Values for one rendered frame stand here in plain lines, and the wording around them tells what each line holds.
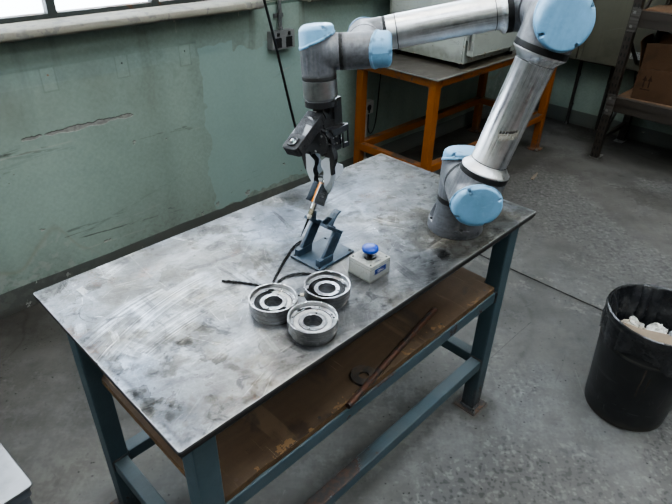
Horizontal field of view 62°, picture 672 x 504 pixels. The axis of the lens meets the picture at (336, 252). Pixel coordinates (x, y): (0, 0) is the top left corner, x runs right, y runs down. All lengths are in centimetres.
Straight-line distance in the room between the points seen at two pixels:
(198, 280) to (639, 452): 159
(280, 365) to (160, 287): 38
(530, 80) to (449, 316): 71
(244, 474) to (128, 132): 182
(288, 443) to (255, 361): 26
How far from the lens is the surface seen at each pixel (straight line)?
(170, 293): 132
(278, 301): 123
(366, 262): 131
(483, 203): 133
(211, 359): 113
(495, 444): 209
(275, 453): 128
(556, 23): 123
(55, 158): 261
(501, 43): 348
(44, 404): 233
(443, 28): 135
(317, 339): 112
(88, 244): 280
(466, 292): 176
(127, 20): 253
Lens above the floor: 156
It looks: 32 degrees down
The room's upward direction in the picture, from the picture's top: 1 degrees clockwise
